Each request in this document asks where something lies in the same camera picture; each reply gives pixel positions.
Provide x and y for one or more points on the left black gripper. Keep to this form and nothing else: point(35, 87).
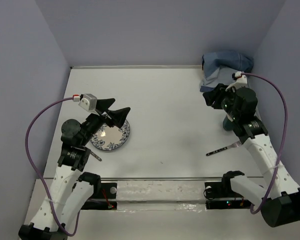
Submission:
point(117, 116)

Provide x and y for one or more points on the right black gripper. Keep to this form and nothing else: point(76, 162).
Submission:
point(210, 97)

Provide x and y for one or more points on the blue beige cloth placemat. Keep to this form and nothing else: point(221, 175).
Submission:
point(218, 67)

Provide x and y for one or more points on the blue floral ceramic plate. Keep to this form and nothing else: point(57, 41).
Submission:
point(111, 138)

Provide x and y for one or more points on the dark green mug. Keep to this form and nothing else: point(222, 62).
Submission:
point(227, 124)

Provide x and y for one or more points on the silver fork dark handle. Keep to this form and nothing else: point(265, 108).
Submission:
point(233, 145)

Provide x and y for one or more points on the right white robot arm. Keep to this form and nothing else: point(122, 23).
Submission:
point(279, 202)

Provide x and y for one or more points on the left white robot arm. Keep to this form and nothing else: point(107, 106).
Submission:
point(72, 186)

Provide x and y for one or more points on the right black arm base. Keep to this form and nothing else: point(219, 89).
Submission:
point(218, 198)

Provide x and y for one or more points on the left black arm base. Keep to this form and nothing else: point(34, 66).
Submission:
point(104, 199)

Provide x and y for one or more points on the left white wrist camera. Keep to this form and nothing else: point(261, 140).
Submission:
point(86, 101)

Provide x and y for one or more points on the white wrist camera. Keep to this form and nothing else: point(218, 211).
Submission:
point(240, 81)
point(86, 101)

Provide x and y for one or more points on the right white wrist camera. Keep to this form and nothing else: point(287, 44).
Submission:
point(240, 81)

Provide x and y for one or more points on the metal table edge rail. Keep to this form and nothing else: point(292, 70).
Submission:
point(137, 67)

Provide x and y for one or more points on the silver knife dark handle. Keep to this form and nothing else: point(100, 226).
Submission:
point(95, 156)

